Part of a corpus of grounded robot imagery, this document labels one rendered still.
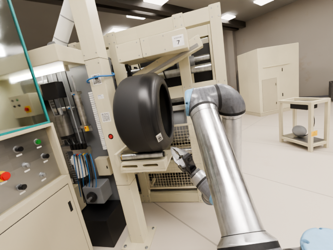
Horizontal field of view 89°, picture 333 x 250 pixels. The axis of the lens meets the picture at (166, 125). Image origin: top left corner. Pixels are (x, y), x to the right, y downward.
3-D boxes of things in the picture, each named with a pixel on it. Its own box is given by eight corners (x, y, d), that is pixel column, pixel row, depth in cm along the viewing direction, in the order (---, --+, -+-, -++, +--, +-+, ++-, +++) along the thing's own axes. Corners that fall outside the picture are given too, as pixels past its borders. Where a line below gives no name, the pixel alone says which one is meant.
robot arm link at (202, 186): (212, 208, 88) (214, 205, 80) (195, 189, 94) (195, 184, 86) (225, 195, 90) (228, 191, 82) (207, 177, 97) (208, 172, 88)
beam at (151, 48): (118, 63, 146) (113, 44, 143) (130, 65, 171) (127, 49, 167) (188, 47, 132) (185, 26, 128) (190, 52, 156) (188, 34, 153)
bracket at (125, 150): (116, 166, 128) (113, 154, 126) (136, 147, 166) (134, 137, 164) (120, 166, 128) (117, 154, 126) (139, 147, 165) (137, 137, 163)
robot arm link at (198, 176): (196, 184, 86) (209, 171, 89) (189, 176, 88) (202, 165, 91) (195, 188, 93) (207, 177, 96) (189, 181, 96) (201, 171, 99)
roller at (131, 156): (120, 153, 131) (123, 154, 135) (120, 159, 130) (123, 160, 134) (163, 150, 123) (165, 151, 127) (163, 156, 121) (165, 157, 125)
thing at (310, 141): (310, 152, 266) (311, 101, 250) (279, 142, 324) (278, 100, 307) (329, 147, 272) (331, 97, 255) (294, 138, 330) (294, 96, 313)
